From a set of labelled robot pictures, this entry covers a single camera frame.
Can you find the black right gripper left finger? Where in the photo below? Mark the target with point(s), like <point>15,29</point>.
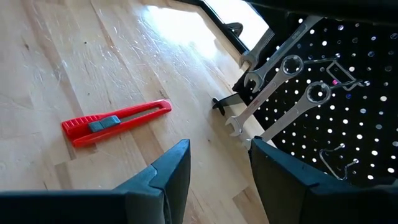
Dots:
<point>124,205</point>

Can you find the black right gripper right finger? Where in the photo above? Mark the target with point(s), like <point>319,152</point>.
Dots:
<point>311,205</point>

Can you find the red utility knife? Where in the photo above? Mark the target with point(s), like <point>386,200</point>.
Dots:
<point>124,119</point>

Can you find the silver combination wrench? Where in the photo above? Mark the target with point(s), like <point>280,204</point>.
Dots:
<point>289,117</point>
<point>289,46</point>
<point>261,43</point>
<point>264,95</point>

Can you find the black peg board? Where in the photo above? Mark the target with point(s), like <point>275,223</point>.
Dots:
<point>368,119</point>

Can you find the beige table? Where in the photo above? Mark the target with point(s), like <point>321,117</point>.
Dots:
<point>236,12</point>

